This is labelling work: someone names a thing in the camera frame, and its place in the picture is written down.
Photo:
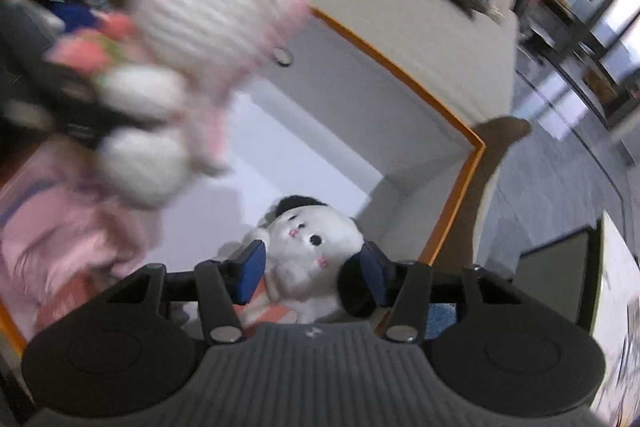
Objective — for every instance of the crocheted white pink bunny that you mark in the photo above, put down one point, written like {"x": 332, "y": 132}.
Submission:
{"x": 210, "y": 7}

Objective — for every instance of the pink plush cushion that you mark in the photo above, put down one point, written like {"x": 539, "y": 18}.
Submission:
{"x": 65, "y": 227}

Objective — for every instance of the white panda plush toy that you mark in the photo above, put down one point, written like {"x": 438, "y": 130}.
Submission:
{"x": 310, "y": 252}

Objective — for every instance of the person's right leg in jeans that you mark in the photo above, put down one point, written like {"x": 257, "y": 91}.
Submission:
{"x": 442, "y": 318}

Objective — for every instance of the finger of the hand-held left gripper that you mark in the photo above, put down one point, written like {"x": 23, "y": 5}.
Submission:
{"x": 75, "y": 16}

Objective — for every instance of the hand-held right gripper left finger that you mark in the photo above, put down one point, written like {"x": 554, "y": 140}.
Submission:
{"x": 252, "y": 276}

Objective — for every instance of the beige sofa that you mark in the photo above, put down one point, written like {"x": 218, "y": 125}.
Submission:
{"x": 400, "y": 32}

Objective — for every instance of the orange cardboard box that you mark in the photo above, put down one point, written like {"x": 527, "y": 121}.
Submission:
{"x": 350, "y": 117}

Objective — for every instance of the black metal shelf rack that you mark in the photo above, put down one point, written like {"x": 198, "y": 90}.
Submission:
{"x": 575, "y": 7}

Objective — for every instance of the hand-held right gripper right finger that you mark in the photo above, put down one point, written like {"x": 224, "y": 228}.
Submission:
{"x": 377, "y": 276}

